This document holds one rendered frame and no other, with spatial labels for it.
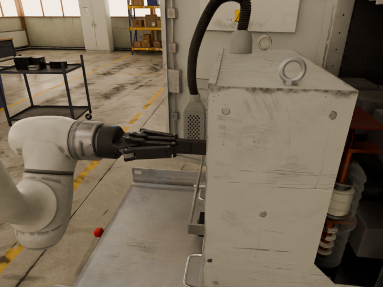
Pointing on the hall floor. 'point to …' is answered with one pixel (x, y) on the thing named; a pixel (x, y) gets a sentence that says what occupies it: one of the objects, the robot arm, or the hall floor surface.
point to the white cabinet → (96, 25)
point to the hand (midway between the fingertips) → (192, 146)
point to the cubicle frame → (337, 35)
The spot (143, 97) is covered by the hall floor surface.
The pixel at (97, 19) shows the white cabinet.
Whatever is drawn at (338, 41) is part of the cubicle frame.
